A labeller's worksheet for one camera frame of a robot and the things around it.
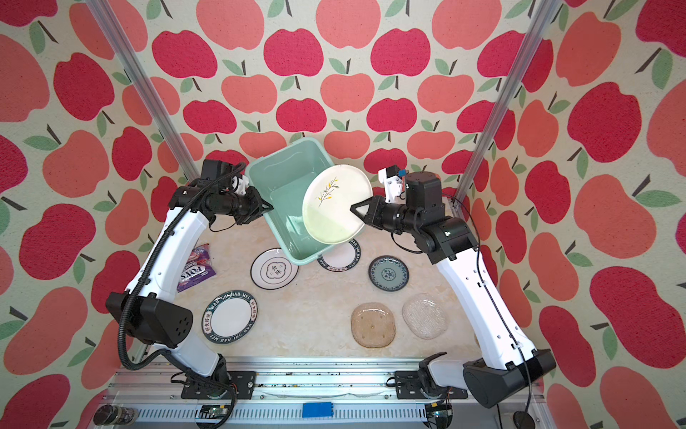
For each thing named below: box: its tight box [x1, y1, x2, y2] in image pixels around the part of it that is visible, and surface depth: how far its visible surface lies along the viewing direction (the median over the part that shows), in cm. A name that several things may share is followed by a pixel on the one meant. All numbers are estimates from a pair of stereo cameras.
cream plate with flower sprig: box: [301, 164, 374, 244], surface depth 69 cm
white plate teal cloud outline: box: [250, 247, 300, 291], surface depth 100 cm
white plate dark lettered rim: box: [317, 238, 362, 273], surface depth 101 cm
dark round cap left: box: [92, 403, 138, 426], surface depth 64 cm
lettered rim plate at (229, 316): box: [201, 289, 260, 345], surface depth 89 cm
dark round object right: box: [512, 403, 536, 429], surface depth 63 cm
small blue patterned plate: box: [368, 255, 410, 292], surface depth 100 cm
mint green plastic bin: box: [244, 137, 335, 266], surface depth 86 cm
